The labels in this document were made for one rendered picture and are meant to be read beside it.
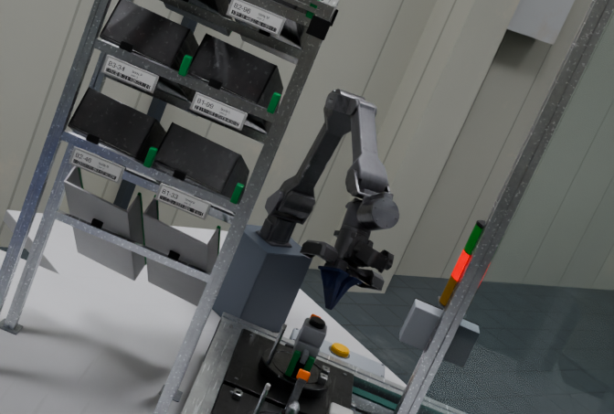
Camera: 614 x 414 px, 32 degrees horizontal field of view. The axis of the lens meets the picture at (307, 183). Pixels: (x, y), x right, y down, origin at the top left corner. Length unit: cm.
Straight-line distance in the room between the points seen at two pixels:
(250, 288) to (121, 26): 80
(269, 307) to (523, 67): 371
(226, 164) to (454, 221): 440
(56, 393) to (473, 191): 440
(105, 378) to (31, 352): 14
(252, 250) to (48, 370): 58
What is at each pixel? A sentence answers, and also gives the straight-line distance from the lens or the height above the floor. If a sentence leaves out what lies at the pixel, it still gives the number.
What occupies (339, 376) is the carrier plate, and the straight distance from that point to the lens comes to 214.
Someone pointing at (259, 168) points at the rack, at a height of 138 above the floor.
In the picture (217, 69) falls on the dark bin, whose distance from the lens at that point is 174.
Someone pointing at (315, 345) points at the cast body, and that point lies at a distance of 199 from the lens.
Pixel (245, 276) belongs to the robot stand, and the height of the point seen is 98.
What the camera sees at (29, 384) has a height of 86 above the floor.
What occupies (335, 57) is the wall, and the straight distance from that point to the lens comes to 496.
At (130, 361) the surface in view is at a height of 86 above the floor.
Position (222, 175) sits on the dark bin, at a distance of 176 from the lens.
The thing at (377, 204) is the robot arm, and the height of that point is 134.
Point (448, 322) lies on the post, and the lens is 182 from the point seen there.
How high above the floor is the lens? 184
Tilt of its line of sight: 15 degrees down
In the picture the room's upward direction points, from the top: 23 degrees clockwise
